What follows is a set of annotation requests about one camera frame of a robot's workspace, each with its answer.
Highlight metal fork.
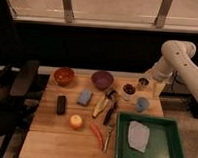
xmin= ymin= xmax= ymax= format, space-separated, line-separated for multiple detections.
xmin=103 ymin=124 xmax=114 ymax=154

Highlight green tray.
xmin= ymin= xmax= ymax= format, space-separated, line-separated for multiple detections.
xmin=114 ymin=112 xmax=185 ymax=158

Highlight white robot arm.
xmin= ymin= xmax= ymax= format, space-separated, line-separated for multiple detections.
xmin=147 ymin=40 xmax=198 ymax=103

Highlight purple bowl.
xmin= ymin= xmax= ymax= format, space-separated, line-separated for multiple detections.
xmin=91 ymin=70 xmax=114 ymax=91

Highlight red bowl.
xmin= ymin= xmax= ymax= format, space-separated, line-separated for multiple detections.
xmin=53 ymin=67 xmax=75 ymax=86

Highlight metal cup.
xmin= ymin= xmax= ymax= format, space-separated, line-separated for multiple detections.
xmin=137 ymin=78 xmax=149 ymax=90

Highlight blue cup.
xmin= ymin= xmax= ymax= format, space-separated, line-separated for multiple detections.
xmin=135 ymin=97 xmax=149 ymax=112

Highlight white cup dark contents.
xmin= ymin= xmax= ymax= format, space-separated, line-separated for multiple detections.
xmin=122 ymin=84 xmax=136 ymax=101

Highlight white cloth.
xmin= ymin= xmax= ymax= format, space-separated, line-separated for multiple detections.
xmin=127 ymin=121 xmax=150 ymax=153

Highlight yellow banana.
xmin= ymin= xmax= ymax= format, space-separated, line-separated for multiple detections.
xmin=93 ymin=97 xmax=108 ymax=118

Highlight blue sponge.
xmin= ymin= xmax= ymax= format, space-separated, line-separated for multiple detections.
xmin=77 ymin=89 xmax=93 ymax=106

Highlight yellow apple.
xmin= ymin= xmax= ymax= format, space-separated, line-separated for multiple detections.
xmin=69 ymin=114 xmax=83 ymax=129

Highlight black rectangular block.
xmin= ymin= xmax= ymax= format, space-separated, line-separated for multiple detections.
xmin=57 ymin=95 xmax=66 ymax=115

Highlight black chair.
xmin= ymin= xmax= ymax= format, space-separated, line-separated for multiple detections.
xmin=0 ymin=60 xmax=39 ymax=158

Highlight black handled utensil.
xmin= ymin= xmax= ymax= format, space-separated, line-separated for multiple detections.
xmin=103 ymin=89 xmax=118 ymax=125

